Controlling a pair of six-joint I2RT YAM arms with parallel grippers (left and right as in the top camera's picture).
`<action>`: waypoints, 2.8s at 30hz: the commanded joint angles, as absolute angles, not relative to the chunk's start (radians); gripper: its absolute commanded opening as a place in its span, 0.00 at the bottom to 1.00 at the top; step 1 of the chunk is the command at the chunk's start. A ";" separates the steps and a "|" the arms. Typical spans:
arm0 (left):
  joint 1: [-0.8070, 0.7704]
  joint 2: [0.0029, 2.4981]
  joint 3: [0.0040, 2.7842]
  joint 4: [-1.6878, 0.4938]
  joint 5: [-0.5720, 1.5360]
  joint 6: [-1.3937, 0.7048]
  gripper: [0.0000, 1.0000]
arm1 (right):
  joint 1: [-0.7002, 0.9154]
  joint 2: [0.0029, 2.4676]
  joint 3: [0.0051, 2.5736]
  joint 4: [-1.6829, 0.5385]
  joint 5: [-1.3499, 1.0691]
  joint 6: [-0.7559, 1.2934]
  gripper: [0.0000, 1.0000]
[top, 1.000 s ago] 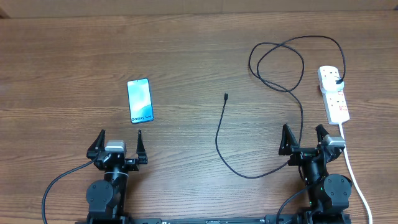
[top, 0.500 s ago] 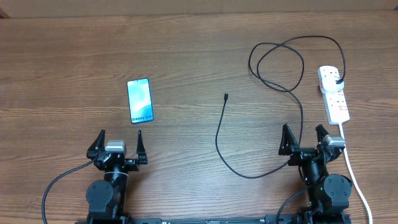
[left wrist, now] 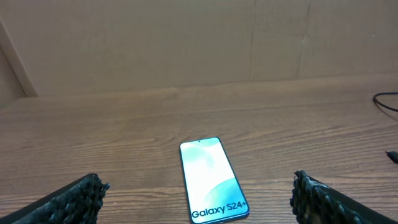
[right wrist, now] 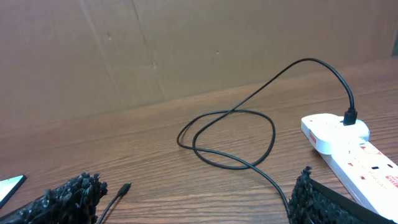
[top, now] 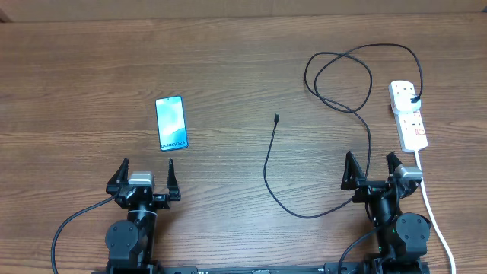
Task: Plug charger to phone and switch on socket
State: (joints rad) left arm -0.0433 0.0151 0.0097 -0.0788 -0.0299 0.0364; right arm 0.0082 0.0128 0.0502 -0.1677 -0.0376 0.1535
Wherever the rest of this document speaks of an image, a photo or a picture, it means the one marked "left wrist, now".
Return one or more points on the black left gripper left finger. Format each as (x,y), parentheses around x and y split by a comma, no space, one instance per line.
(76,203)

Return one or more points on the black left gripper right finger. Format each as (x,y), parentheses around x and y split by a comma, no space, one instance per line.
(315,202)

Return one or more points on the Samsung Galaxy smartphone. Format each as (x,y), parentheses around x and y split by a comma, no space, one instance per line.
(213,192)

